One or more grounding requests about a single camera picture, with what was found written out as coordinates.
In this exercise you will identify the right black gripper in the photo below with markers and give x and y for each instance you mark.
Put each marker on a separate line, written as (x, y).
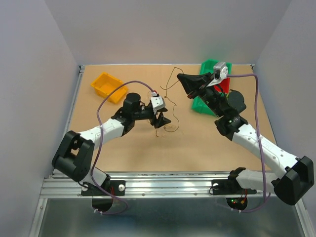
(193, 83)

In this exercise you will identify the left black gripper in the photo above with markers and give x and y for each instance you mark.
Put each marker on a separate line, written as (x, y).
(160, 121)

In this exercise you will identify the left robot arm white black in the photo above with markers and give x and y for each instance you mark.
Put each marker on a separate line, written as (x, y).
(74, 154)

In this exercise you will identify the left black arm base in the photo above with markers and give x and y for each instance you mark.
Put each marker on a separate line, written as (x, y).
(115, 187)

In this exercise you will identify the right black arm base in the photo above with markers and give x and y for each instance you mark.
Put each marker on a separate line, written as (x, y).
(228, 187)

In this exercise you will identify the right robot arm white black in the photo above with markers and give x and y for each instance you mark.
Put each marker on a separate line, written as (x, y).
(283, 174)

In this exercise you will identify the near green plastic bin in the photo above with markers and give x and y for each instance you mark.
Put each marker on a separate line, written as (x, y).
(200, 107)

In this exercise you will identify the green plastic bin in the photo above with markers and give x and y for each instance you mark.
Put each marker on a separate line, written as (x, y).
(207, 66)
(200, 107)

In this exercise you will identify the far green plastic bin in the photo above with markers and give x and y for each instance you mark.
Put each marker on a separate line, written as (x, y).
(207, 66)

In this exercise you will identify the red plastic bin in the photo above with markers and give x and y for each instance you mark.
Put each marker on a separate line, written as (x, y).
(223, 86)

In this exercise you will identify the yellow plastic bin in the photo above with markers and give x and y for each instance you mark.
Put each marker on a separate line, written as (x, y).
(105, 83)

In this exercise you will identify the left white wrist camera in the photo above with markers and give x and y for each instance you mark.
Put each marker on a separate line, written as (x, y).
(157, 103)

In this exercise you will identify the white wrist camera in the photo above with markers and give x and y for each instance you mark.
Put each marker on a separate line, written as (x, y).
(157, 103)
(220, 72)

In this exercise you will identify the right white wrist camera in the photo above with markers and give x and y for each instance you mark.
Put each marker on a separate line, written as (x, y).
(220, 72)

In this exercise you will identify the aluminium mounting rail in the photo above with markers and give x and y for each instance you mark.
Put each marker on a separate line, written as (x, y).
(141, 185)

